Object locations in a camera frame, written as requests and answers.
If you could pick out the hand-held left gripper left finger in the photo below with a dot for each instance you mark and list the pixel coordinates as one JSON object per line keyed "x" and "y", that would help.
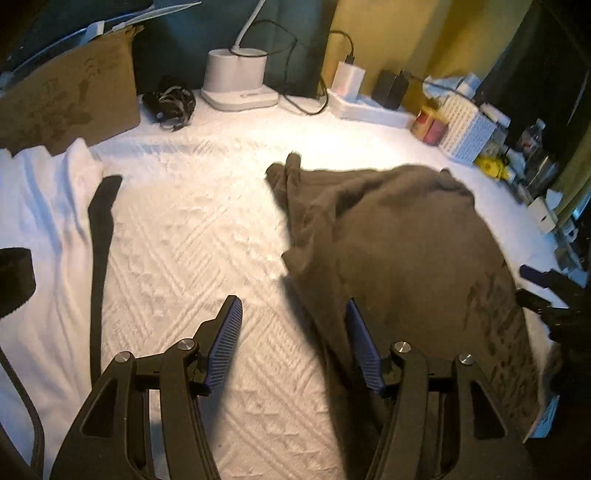
{"x": 226, "y": 341}

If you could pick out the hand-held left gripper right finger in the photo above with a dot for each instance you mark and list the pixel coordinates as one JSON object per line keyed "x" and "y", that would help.
{"x": 362, "y": 346}

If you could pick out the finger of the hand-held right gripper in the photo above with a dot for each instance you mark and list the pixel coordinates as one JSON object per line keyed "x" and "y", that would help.
{"x": 531, "y": 274}
{"x": 531, "y": 300}

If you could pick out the brown t-shirt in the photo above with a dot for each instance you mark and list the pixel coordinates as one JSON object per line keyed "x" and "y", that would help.
{"x": 415, "y": 240}

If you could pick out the yellow curtain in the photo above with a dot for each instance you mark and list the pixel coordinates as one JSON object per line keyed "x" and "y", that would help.
{"x": 406, "y": 37}
{"x": 577, "y": 184}

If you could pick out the steel thermos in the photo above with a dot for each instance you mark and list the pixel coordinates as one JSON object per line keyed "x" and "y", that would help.
{"x": 545, "y": 173}

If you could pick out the yellow snack bag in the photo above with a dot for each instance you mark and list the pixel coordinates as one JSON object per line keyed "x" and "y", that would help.
{"x": 491, "y": 166}

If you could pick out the clear plastic water bottle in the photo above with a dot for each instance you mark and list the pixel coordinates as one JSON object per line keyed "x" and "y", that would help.
{"x": 531, "y": 138}

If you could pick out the white plastic basket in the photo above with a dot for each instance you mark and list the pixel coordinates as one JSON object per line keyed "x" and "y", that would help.
{"x": 461, "y": 129}

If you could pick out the red can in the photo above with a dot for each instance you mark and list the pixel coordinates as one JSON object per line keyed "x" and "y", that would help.
{"x": 427, "y": 129}

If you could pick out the glass window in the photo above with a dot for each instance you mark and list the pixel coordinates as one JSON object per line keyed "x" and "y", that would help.
{"x": 545, "y": 69}

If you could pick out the black fabric band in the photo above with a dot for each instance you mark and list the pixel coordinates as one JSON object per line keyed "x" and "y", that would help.
{"x": 16, "y": 277}

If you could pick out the white cloth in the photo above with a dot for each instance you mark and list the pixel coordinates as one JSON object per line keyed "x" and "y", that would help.
{"x": 41, "y": 207}

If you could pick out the white power strip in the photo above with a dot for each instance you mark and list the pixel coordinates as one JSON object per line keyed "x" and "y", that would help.
{"x": 369, "y": 113}

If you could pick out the black charger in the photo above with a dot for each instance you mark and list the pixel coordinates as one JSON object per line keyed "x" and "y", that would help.
{"x": 390, "y": 90}

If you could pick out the white charger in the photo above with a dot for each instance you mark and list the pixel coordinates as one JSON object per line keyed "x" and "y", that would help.
{"x": 346, "y": 83}

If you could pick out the white desk lamp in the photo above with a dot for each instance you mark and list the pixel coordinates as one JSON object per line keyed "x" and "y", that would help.
{"x": 235, "y": 74}

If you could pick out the cardboard box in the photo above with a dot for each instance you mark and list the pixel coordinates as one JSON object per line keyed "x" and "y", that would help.
{"x": 69, "y": 92}

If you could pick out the teal curtain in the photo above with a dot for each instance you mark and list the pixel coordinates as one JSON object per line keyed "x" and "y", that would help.
{"x": 184, "y": 46}

